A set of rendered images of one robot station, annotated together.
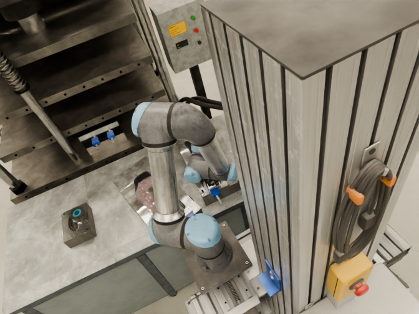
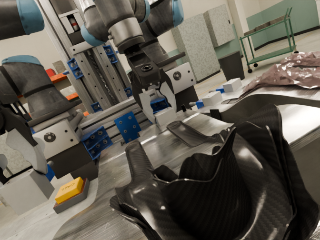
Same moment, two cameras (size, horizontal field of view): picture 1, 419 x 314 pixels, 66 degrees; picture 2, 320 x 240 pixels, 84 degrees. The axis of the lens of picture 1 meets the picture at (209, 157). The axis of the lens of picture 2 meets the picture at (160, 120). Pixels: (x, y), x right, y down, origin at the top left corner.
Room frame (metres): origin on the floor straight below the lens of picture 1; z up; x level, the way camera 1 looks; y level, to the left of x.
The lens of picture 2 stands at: (1.48, 0.02, 1.03)
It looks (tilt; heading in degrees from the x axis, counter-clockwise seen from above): 15 degrees down; 181
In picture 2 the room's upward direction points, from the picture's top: 25 degrees counter-clockwise
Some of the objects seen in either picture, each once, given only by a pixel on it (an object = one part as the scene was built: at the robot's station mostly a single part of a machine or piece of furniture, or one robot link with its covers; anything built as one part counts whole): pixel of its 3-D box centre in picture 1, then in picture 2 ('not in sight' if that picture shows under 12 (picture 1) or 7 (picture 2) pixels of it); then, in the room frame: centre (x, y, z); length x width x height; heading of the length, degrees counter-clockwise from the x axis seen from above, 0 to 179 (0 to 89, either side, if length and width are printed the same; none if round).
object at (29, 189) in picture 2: not in sight; (39, 176); (1.15, -0.24, 0.93); 0.13 x 0.05 x 0.05; 10
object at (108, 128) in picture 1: (98, 118); not in sight; (1.95, 0.69, 0.87); 0.50 x 0.27 x 0.17; 10
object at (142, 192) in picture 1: (154, 191); (300, 68); (1.11, 0.34, 0.90); 0.26 x 0.18 x 0.08; 27
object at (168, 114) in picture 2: (216, 194); (162, 117); (0.97, 0.02, 0.89); 0.13 x 0.05 x 0.05; 10
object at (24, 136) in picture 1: (79, 95); not in sight; (2.07, 0.76, 1.01); 1.10 x 0.74 x 0.05; 100
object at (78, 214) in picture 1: (78, 214); not in sight; (1.12, 0.77, 0.89); 0.08 x 0.08 x 0.04
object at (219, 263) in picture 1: (211, 249); (150, 54); (0.59, 0.10, 1.09); 0.15 x 0.15 x 0.10
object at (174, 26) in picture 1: (202, 98); not in sight; (1.98, -0.08, 0.73); 0.30 x 0.22 x 1.47; 100
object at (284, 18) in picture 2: not in sight; (268, 42); (-2.54, 2.89, 0.50); 0.98 x 0.55 x 1.01; 42
